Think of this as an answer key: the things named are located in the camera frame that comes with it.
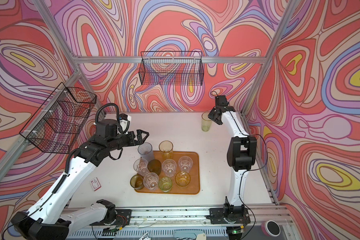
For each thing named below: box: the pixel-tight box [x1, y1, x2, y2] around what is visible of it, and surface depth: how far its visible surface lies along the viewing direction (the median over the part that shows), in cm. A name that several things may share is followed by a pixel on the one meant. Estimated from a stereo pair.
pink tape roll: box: [261, 220, 281, 237], surface depth 68 cm
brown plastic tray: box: [134, 150, 200, 195], surface depth 86 cm
